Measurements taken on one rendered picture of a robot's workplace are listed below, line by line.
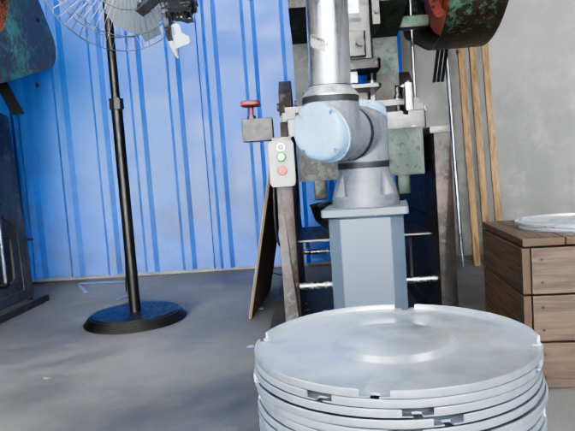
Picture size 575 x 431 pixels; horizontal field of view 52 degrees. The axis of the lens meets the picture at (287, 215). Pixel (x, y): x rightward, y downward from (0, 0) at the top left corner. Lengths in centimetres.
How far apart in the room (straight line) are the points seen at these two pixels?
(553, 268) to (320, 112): 65
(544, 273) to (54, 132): 272
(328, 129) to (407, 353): 65
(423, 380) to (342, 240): 77
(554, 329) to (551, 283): 11
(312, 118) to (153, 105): 222
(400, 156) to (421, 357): 132
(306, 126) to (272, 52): 210
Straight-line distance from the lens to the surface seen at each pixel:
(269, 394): 57
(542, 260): 145
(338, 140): 115
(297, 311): 184
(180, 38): 169
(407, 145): 186
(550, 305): 147
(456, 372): 56
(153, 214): 332
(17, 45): 269
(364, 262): 128
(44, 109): 353
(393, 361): 58
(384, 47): 231
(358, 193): 128
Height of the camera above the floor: 55
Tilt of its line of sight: 5 degrees down
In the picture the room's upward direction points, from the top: 4 degrees counter-clockwise
